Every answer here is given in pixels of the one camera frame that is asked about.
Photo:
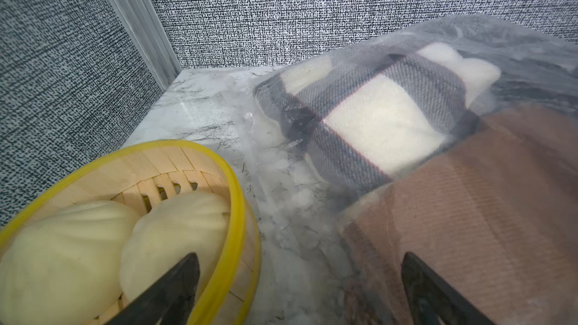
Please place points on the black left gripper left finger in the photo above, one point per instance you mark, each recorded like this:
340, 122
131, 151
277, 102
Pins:
170, 300

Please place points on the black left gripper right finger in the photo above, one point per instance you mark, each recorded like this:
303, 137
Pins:
432, 300

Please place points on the brown striped fringed scarf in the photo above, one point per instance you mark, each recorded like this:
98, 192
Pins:
495, 216

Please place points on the clear plastic vacuum bag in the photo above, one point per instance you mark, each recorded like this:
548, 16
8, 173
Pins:
300, 213

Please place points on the grey cream plaid scarf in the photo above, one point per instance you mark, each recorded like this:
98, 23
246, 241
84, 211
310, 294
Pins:
365, 118

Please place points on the white steamed bun right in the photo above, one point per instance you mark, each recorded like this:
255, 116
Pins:
195, 222

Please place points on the white steamed bun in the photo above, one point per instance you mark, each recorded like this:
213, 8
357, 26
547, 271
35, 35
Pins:
195, 222
64, 269

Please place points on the white steamed bun left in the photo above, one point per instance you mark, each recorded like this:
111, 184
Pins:
64, 269

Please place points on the yellow rimmed bamboo steamer basket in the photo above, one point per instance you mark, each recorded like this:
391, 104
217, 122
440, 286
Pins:
144, 175

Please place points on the aluminium frame corner post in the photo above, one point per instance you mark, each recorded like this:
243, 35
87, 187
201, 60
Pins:
143, 25

